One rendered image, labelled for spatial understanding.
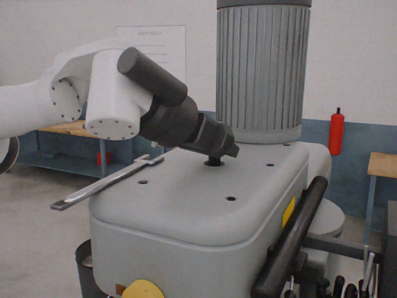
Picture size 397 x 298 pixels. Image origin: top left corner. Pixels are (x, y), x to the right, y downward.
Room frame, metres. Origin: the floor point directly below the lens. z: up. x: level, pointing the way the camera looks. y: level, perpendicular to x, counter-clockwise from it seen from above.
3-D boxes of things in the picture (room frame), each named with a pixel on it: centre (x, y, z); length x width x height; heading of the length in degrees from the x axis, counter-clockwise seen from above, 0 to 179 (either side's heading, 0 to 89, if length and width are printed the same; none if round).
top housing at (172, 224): (0.65, -0.03, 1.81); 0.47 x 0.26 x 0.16; 154
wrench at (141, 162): (0.55, 0.13, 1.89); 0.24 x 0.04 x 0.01; 156
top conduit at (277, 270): (0.60, -0.17, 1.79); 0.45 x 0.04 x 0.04; 154
